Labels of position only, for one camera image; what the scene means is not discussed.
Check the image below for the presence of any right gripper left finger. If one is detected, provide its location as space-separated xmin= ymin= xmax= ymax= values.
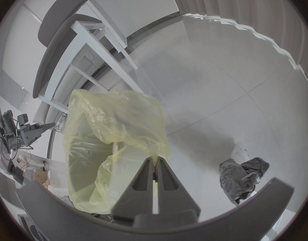
xmin=111 ymin=158 xmax=155 ymax=225

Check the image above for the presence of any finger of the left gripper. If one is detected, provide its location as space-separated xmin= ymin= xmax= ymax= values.
xmin=33 ymin=123 xmax=57 ymax=142

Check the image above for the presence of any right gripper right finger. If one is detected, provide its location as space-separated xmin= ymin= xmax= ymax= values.
xmin=153 ymin=157 xmax=201 ymax=225

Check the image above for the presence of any yellow plastic bag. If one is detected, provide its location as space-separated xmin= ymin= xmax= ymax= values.
xmin=64 ymin=89 xmax=171 ymax=214

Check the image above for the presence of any white trash bin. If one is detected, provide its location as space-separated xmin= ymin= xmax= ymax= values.
xmin=65 ymin=135 xmax=127 ymax=198

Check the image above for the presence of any crumpled black plastic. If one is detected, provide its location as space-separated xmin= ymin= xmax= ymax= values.
xmin=219 ymin=157 xmax=270 ymax=206

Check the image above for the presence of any grey and white chair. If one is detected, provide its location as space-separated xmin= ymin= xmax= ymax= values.
xmin=32 ymin=0 xmax=145 ymax=115

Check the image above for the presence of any pale grey curtain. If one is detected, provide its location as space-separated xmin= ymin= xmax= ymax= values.
xmin=167 ymin=0 xmax=308 ymax=85

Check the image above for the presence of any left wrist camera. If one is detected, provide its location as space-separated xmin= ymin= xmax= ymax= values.
xmin=17 ymin=114 xmax=29 ymax=128

